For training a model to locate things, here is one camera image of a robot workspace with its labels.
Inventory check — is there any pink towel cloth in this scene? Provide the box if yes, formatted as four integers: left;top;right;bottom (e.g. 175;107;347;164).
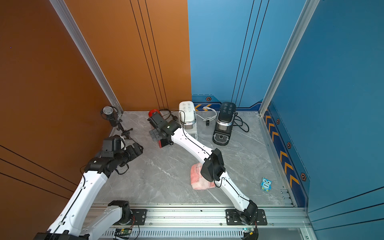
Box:
191;163;215;190

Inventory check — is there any red Nespresso coffee machine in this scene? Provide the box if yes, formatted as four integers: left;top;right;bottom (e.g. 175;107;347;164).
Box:
149;109;162;118

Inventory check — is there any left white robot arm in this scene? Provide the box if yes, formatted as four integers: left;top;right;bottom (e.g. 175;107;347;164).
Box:
34;143;143;240

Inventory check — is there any white coffee machine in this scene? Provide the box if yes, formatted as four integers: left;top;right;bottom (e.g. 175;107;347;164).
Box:
179;101;198;140

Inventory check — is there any black coffee machine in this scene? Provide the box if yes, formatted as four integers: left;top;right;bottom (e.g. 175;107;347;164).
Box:
213;102;236;146

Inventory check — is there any black microphone on tripod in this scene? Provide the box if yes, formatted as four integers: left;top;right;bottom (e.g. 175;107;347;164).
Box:
101;106;133;140

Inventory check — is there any blue owl toy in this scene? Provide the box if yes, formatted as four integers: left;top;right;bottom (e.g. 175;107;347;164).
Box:
261;178;272;192

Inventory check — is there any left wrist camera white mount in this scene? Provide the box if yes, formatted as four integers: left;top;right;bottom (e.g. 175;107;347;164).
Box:
102;135;126;152

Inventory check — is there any black coiled power cable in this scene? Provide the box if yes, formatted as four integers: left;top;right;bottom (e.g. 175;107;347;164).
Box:
158;108;180;121

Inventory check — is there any white power cable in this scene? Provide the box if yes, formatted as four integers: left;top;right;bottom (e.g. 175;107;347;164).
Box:
195;106;217;121

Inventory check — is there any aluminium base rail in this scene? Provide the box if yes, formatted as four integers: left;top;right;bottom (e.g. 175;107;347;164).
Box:
74;202;310;229

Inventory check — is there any black machine power cable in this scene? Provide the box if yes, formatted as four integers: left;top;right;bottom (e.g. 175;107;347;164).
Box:
233;112;250;133

